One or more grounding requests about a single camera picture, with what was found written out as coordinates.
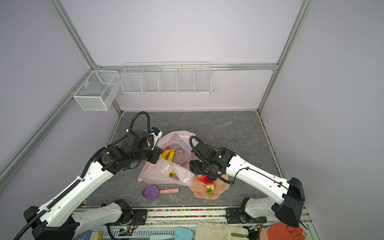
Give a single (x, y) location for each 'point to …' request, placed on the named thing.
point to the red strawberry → (210, 187)
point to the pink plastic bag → (177, 172)
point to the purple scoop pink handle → (151, 192)
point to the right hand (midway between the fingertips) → (196, 171)
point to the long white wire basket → (166, 78)
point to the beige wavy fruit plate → (199, 188)
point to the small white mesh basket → (99, 91)
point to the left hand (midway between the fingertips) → (161, 153)
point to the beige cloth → (205, 230)
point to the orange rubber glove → (280, 231)
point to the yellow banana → (170, 153)
